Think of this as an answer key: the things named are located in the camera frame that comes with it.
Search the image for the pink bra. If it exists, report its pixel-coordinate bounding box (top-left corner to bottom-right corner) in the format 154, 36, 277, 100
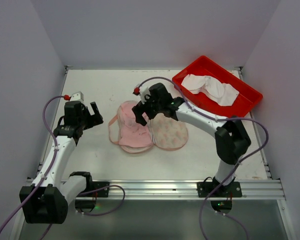
117, 101, 153, 148

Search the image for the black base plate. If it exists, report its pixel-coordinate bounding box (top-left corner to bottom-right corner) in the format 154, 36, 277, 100
90, 181, 110, 198
196, 177, 243, 198

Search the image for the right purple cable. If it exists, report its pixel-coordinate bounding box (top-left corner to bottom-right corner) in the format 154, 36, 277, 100
132, 76, 270, 240

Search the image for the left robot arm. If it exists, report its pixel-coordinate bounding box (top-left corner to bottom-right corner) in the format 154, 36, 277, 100
19, 100, 104, 224

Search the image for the white bra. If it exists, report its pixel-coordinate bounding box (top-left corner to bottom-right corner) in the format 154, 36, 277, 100
181, 74, 240, 107

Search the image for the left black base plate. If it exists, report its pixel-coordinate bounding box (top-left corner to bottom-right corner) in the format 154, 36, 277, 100
90, 181, 110, 198

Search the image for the floral fabric laundry bag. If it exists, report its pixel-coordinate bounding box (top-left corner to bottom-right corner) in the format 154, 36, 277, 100
107, 99, 190, 155

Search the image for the purple cable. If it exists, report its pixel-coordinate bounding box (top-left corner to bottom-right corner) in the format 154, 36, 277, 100
132, 76, 270, 240
0, 94, 126, 240

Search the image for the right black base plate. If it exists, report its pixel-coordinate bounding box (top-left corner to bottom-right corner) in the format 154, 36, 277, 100
196, 177, 243, 198

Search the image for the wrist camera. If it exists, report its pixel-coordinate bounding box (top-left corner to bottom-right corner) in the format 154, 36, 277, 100
139, 86, 151, 104
70, 91, 84, 103

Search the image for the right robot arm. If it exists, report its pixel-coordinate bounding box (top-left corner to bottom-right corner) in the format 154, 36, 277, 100
132, 83, 251, 188

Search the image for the red plastic tray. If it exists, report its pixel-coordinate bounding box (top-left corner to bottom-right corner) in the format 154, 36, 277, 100
172, 55, 263, 118

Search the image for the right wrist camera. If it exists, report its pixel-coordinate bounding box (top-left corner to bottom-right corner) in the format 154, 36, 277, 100
139, 86, 151, 104

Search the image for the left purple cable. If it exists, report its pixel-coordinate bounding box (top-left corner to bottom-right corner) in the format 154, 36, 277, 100
0, 94, 126, 240

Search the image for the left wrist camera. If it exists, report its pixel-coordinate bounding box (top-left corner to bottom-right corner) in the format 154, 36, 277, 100
70, 91, 84, 103

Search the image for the aluminium front rail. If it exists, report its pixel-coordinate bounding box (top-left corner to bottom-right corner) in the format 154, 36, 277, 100
96, 179, 285, 200

